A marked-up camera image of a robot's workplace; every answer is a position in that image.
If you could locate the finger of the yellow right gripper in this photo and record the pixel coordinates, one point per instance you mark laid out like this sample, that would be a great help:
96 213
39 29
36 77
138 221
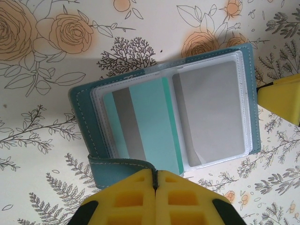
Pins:
286 100
290 78

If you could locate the green plastic card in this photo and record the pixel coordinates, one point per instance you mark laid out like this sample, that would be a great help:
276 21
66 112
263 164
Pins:
174 131

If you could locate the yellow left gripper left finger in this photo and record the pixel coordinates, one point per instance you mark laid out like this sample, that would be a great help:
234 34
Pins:
126 201

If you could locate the light teal plastic card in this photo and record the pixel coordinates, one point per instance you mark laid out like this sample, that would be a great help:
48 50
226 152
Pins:
150 122

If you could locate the teal leather card holder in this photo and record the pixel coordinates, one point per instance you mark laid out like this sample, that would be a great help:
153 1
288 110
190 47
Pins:
82 105

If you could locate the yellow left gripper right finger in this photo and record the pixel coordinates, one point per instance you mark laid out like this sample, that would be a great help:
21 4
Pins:
182 201

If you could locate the silver grey plastic card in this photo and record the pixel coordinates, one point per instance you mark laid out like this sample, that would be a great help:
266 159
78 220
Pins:
211 112

